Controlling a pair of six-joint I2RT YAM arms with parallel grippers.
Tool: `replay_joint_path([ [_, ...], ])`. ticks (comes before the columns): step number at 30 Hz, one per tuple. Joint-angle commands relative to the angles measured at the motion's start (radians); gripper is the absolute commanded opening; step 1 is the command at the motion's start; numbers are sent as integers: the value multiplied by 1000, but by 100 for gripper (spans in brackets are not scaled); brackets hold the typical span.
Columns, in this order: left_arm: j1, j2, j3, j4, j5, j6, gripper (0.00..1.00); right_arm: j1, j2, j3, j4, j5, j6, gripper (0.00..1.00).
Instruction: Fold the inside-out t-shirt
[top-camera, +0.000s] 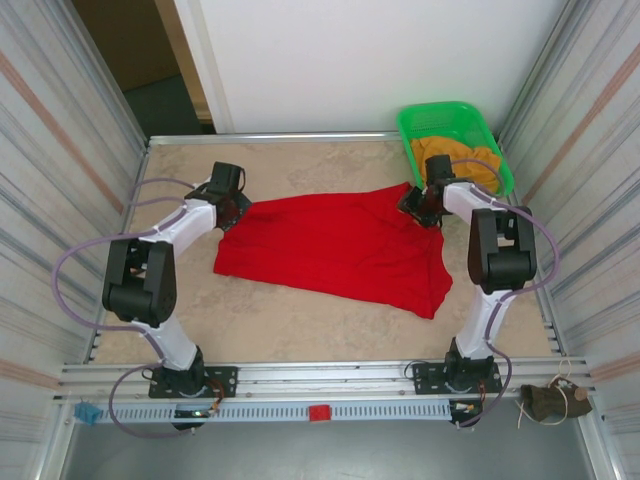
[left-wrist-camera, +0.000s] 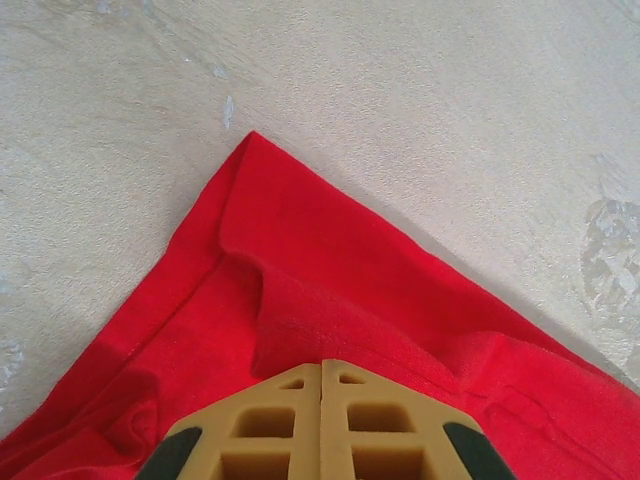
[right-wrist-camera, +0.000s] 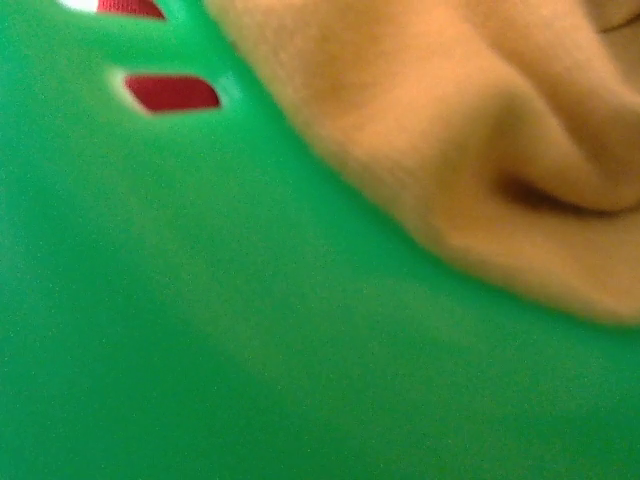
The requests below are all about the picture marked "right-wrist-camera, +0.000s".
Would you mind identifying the green plastic basket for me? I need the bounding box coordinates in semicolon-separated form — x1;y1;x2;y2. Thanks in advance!
0;0;640;480

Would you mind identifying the mustard orange cloth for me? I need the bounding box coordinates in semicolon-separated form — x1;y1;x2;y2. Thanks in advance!
204;0;640;326

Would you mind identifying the red t-shirt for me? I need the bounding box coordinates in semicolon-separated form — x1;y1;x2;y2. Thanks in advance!
97;0;221;114

